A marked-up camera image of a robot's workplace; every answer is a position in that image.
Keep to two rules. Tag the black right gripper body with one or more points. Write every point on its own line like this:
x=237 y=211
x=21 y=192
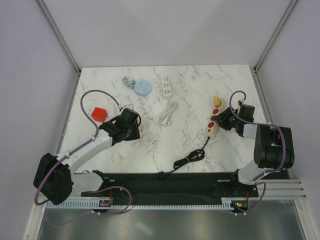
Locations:
x=234 y=121

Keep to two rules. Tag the right aluminium frame post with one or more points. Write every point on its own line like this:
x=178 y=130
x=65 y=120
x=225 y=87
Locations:
x=275 y=34

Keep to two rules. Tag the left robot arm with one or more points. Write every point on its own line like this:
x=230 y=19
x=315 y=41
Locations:
x=55 y=176

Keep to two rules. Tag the aluminium front rail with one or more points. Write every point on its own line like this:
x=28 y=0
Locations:
x=270 y=188

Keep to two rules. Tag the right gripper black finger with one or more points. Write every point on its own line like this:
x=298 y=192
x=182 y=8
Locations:
x=225 y=124
x=223 y=116

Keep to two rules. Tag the black plug with cable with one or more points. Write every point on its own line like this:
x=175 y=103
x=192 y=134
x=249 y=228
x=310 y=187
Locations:
x=194 y=156

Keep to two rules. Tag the yellow plug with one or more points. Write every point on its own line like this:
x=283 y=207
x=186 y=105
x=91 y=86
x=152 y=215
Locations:
x=217 y=101

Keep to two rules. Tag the white slotted cable duct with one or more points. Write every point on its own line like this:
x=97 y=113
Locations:
x=91 y=203

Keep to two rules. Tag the aluminium frame post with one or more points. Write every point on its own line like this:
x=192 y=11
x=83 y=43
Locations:
x=58 y=35
x=275 y=34

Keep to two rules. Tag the beige red power strip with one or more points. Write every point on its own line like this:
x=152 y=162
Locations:
x=212 y=126

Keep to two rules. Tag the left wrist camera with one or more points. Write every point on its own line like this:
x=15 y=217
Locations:
x=129 y=106

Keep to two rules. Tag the white adapter plug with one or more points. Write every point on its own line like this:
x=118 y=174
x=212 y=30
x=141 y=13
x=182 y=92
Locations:
x=149 y=140

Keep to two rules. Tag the white power strip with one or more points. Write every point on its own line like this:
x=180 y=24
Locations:
x=166 y=87

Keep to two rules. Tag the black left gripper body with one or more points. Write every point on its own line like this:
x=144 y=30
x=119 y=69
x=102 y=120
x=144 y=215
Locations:
x=133 y=132

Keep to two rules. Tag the red socket cube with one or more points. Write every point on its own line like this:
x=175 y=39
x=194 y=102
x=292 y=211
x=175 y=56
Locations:
x=99 y=114

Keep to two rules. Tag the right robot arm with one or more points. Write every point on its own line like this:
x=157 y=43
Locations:
x=273 y=146

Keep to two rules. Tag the pink adapter plug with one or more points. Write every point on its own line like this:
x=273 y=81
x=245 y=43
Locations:
x=141 y=127

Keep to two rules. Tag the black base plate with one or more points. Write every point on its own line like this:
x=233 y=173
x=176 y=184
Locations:
x=176 y=188

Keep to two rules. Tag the left aluminium frame post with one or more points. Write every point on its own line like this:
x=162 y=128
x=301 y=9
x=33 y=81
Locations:
x=58 y=35

